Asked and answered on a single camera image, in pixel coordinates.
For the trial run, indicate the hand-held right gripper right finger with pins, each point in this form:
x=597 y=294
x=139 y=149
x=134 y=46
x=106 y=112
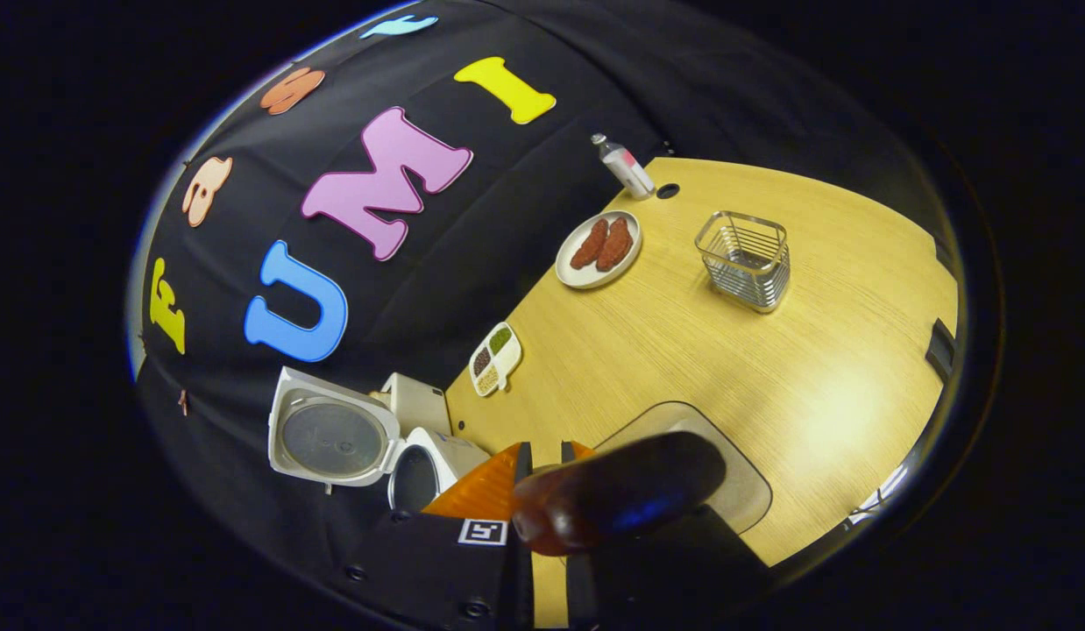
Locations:
x=665 y=574

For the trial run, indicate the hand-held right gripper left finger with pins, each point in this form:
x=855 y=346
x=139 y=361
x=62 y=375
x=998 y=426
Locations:
x=437 y=561

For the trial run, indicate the brown wooden spoon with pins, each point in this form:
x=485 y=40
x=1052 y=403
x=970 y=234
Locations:
x=621 y=491

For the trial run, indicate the white tray of rice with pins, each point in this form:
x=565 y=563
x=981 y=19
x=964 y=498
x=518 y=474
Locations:
x=748 y=491

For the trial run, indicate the white rice cooker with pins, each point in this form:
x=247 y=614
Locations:
x=332 y=438

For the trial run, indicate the white toaster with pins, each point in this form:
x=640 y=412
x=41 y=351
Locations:
x=417 y=403

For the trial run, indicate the white divided dish of grains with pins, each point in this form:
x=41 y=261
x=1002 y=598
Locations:
x=507 y=359

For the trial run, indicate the round white plate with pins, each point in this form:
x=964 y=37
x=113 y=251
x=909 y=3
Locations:
x=586 y=279

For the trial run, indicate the red meat patty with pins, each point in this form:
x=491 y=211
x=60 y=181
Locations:
x=615 y=244
x=589 y=245

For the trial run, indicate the black block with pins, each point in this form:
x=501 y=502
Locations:
x=940 y=350

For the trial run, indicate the clear bottle with pink label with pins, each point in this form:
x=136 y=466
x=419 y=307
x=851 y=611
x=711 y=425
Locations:
x=628 y=168

